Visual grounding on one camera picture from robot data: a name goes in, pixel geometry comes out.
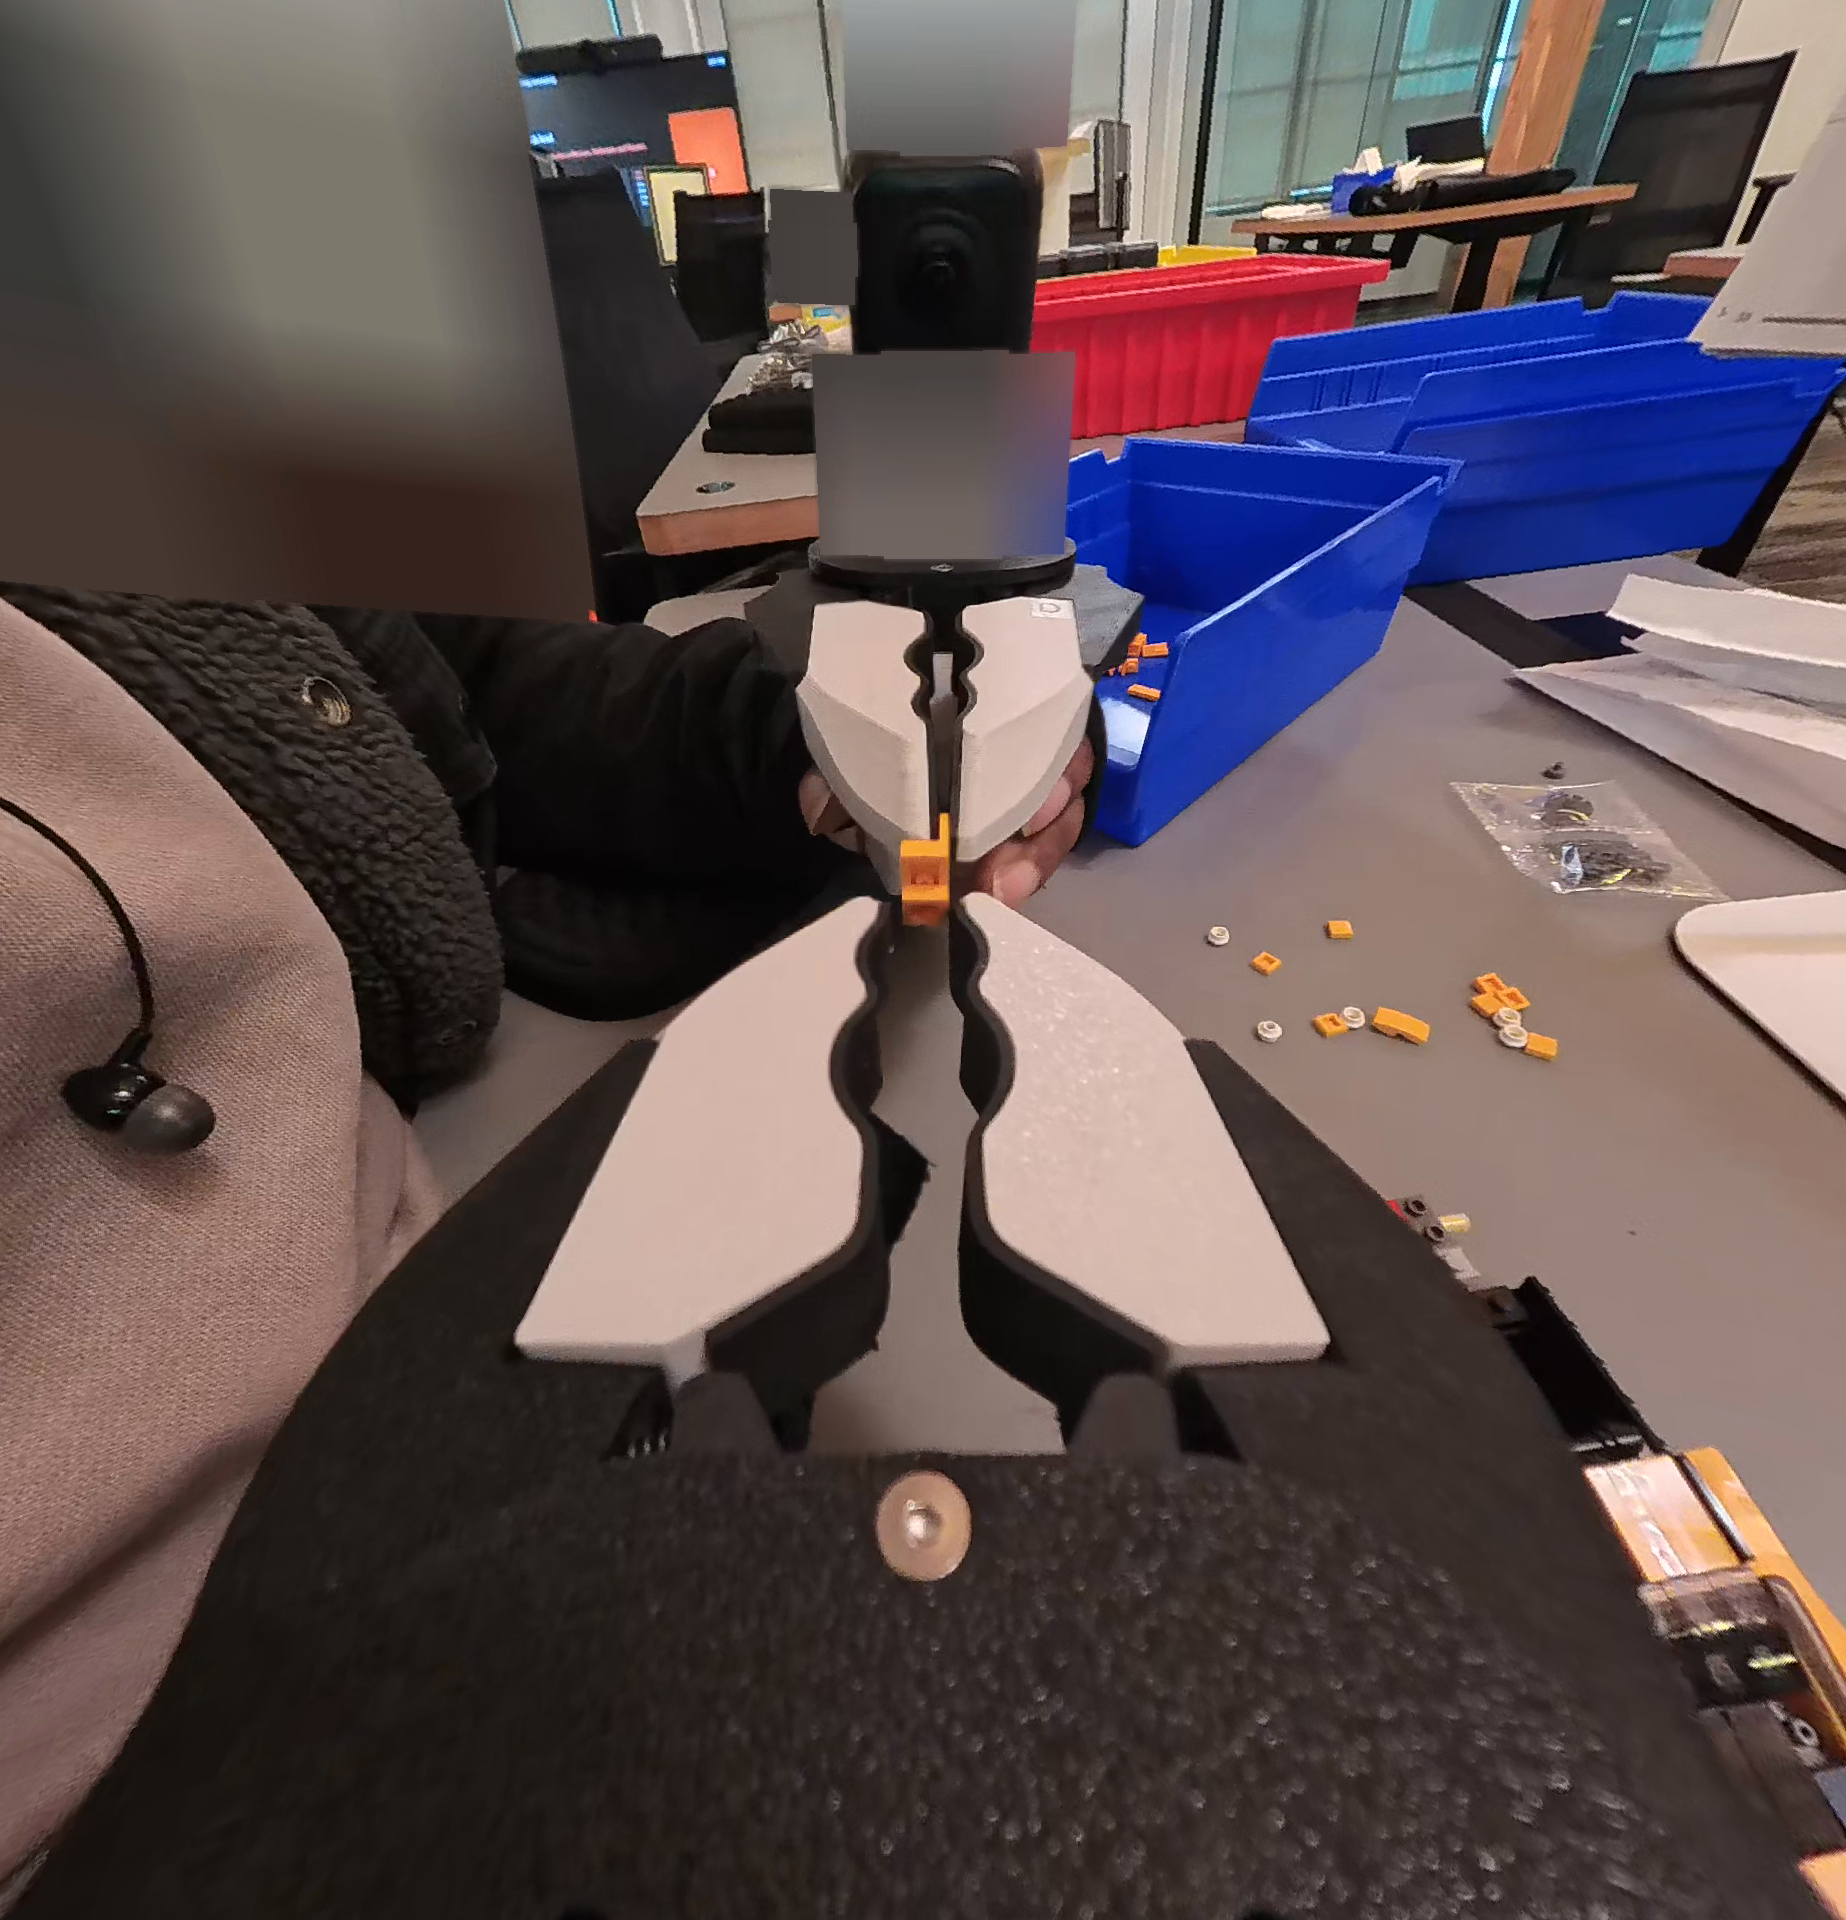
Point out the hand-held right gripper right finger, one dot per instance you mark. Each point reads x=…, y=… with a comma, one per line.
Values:
x=1132, y=1200

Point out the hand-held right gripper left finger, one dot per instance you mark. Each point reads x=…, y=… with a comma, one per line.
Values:
x=713, y=1184

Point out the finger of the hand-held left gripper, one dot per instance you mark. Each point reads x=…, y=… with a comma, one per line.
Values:
x=1029, y=720
x=862, y=734

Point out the heap of orange lego parts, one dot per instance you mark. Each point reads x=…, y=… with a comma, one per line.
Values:
x=1139, y=668

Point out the small orange lego plate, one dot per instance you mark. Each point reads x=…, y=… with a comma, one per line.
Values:
x=924, y=858

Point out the orange black lego car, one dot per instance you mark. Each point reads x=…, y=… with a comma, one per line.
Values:
x=1732, y=1574

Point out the lego instruction booklet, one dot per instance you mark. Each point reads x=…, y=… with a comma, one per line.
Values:
x=1815, y=224

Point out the person's left forearm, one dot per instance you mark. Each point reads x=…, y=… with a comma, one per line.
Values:
x=638, y=811

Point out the scattered orange white lego pieces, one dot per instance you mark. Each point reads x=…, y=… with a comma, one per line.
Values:
x=1401, y=1023

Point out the person's left hand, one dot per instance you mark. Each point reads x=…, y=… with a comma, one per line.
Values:
x=1049, y=855

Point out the row of black boxes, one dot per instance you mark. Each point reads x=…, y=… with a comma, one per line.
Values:
x=1103, y=258

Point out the black padded case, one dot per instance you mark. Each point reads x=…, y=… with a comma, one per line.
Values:
x=757, y=419

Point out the yellow plastic bin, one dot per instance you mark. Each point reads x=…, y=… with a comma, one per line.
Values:
x=1209, y=253

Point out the red plastic bin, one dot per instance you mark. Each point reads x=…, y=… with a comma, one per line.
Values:
x=1193, y=337

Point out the grey table wooden edge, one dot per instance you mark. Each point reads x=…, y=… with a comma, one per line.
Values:
x=727, y=501

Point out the lit computer monitor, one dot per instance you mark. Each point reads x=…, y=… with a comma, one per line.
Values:
x=623, y=118

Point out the cluttered wooden desk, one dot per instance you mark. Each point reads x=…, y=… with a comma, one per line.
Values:
x=1433, y=209

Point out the clear bag of dark pieces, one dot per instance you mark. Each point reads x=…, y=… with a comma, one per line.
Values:
x=1591, y=840

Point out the beige hooded sweatshirt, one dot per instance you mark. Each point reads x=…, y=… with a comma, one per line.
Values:
x=143, y=1351

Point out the wooden pillar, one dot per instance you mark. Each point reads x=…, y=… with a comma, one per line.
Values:
x=1538, y=91

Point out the long blue plastic bin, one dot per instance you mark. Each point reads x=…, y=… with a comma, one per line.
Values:
x=1582, y=436

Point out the white book stand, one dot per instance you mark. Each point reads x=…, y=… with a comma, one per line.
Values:
x=1807, y=990

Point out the black mesh office chair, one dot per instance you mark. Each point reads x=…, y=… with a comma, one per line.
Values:
x=1689, y=164

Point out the glass window wall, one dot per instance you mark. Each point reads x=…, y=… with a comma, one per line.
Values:
x=1342, y=91

